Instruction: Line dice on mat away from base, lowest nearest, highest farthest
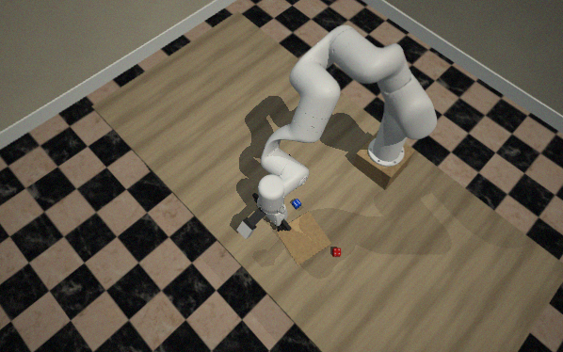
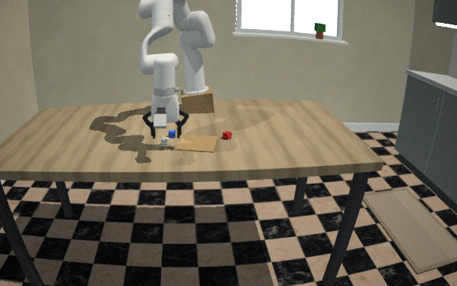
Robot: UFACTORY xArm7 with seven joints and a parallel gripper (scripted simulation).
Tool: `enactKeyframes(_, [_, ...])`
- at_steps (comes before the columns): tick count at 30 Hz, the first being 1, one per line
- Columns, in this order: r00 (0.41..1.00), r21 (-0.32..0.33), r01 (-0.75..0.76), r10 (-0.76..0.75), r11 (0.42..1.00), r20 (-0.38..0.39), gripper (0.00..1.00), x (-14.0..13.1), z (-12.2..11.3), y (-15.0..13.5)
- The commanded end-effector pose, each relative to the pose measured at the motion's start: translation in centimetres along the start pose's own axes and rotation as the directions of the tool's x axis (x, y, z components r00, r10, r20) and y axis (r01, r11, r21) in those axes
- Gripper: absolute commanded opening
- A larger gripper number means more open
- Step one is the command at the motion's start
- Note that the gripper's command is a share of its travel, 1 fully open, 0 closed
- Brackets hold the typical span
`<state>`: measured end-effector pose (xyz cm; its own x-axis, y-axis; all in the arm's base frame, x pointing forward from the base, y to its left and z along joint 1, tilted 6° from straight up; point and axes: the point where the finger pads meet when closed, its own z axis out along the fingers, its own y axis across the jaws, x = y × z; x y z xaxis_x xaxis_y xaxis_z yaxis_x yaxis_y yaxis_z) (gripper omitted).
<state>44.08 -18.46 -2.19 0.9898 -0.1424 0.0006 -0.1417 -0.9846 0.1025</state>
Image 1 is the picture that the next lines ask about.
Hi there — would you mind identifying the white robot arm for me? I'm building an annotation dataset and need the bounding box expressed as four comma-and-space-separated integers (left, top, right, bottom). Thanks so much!
237, 25, 437, 239

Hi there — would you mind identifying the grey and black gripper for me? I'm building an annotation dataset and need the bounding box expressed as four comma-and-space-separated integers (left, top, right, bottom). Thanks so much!
252, 193, 292, 232

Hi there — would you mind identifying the brown mat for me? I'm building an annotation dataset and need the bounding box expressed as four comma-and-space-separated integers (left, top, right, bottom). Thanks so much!
276, 211, 331, 265

